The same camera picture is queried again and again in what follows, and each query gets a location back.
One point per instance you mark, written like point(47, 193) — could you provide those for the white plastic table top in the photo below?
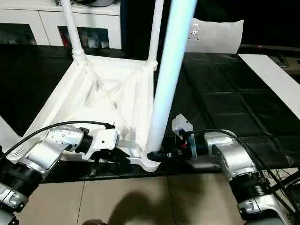
point(82, 98)

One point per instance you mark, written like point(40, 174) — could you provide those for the white plastic table leg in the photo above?
point(5, 131)
point(155, 30)
point(72, 35)
point(171, 70)

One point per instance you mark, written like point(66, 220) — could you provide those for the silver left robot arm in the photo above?
point(42, 152)

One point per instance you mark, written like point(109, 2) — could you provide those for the black left robot foot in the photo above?
point(93, 222)

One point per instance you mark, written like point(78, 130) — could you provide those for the black metal table leg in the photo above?
point(288, 180)

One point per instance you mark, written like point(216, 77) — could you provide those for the white flat board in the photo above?
point(269, 75)

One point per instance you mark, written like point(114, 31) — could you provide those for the white pillow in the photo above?
point(218, 37)

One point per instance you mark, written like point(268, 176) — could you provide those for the black box with gold label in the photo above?
point(136, 28)

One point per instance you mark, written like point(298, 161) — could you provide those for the dark low bench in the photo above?
point(269, 49)

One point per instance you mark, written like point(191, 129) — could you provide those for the grey round pot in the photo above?
point(98, 2)

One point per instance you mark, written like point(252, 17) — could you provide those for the white glass-door cabinet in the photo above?
point(23, 16)

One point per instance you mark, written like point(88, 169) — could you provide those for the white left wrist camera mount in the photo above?
point(105, 140)

